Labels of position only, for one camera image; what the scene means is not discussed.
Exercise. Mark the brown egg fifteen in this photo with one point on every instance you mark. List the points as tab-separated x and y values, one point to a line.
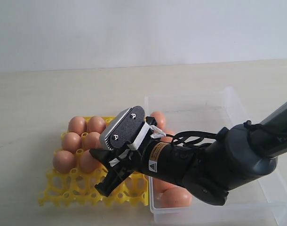
176	197

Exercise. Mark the brown egg one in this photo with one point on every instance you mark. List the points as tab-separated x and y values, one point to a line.
77	124

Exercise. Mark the brown egg six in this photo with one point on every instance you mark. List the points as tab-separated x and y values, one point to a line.
160	119

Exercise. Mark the brown egg ten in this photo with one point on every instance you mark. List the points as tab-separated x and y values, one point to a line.
98	145

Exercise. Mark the brown egg nine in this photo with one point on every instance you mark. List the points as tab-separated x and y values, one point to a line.
87	163

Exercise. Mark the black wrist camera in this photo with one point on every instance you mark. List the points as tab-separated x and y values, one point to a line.
123	128

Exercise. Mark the yellow plastic egg tray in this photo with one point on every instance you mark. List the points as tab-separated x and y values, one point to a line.
78	187

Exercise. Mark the brown egg eight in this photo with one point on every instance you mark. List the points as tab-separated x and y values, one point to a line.
71	142

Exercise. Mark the brown egg thirteen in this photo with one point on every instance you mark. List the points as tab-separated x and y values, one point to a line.
160	186

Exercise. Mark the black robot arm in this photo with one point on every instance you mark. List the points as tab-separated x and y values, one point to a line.
208	165

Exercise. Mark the brown egg seven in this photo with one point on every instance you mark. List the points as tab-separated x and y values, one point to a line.
63	161

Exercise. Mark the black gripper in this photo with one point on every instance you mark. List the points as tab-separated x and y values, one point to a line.
168	162

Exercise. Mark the brown egg twelve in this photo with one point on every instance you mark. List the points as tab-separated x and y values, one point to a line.
167	139

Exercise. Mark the clear plastic container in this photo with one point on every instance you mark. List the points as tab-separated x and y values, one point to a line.
262	202

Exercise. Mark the brown egg fourteen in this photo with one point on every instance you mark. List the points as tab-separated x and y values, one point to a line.
90	140

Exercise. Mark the brown egg two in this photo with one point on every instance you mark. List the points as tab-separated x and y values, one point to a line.
96	124

